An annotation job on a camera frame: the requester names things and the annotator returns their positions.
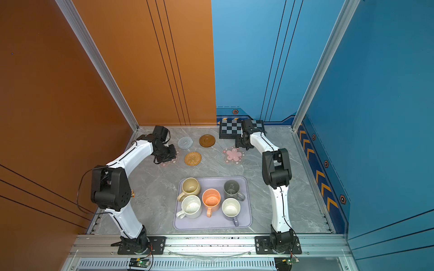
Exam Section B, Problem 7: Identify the pink flower silicone coaster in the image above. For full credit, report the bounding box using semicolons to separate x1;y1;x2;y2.
223;146;246;166

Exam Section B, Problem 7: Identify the woven rattan round coaster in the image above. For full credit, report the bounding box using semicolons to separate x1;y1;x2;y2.
184;152;202;167

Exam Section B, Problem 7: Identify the brown wooden round coaster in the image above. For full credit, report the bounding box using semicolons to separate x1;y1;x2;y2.
199;134;216;148

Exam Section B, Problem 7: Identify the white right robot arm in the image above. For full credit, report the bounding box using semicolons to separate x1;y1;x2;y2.
236;132;296;254

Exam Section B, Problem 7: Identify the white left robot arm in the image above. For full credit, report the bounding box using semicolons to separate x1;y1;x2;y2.
90;132;176;255

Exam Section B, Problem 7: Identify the black chessboard box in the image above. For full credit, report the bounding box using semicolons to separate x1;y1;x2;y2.
219;118;266;139

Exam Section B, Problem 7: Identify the blue woven round coaster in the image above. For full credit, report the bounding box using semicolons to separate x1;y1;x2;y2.
177;137;193;150

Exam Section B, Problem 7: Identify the beige yellow mug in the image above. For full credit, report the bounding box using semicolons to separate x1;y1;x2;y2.
177;177;201;202

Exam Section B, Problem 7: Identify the speckled grey mug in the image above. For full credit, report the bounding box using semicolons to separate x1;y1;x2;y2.
224;180;246;201

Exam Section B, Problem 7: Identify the white cream mug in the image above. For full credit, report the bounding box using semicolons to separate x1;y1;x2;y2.
176;195;202;219

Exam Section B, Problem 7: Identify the lilac plastic tray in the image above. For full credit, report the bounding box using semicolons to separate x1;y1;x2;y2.
174;176;253;230

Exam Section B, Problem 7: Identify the orange mug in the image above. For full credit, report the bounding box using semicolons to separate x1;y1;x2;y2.
202;189;221;217

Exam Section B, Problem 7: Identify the lilac mug cream inside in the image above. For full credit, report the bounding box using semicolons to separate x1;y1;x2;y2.
222;198;241;227

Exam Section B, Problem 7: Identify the left green circuit board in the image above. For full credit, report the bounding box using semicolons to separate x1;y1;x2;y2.
128;257;151;271

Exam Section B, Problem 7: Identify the green circuit board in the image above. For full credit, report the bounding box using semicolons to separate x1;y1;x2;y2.
128;257;151;271
274;257;300;271

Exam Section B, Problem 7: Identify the right green circuit board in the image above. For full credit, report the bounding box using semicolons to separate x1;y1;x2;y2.
274;257;300;271

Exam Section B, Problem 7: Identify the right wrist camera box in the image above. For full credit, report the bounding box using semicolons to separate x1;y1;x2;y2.
241;119;263;134

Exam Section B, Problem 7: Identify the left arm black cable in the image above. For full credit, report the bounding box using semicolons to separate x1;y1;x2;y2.
76;167;102;216

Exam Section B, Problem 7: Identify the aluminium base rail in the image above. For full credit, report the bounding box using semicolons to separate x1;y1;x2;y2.
62;234;358;271

